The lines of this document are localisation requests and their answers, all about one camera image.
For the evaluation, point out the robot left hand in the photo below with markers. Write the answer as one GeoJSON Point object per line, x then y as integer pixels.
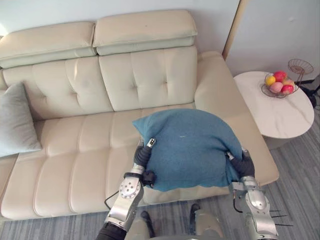
{"type": "Point", "coordinates": [141, 154]}

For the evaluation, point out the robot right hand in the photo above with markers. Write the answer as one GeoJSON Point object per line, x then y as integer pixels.
{"type": "Point", "coordinates": [244, 165]}

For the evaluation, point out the blue knitted cushion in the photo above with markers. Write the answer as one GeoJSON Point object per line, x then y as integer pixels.
{"type": "Point", "coordinates": [190, 150]}

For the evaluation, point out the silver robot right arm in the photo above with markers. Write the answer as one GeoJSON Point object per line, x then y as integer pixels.
{"type": "Point", "coordinates": [257, 210]}

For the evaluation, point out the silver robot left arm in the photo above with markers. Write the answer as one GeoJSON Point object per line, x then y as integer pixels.
{"type": "Point", "coordinates": [125, 200]}

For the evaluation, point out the round white marble side table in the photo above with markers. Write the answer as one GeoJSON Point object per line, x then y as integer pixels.
{"type": "Point", "coordinates": [280, 110]}

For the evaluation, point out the cream leather sofa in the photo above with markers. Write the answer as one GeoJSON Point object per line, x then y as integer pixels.
{"type": "Point", "coordinates": [105, 100]}

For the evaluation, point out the pink peach fruit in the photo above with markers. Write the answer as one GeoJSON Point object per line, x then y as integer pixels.
{"type": "Point", "coordinates": [276, 88]}

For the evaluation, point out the red apple fruit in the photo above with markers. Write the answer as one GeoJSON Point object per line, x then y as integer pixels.
{"type": "Point", "coordinates": [287, 89]}

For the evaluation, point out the yellow fruit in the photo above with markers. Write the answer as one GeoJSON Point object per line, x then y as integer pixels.
{"type": "Point", "coordinates": [270, 80]}

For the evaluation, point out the orange peach fruit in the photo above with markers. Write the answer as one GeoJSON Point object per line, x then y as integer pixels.
{"type": "Point", "coordinates": [287, 81]}

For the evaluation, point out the black tripod stand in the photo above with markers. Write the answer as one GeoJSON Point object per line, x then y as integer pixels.
{"type": "Point", "coordinates": [311, 87]}

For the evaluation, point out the grey fabric cushion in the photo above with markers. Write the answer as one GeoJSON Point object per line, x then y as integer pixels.
{"type": "Point", "coordinates": [13, 122]}

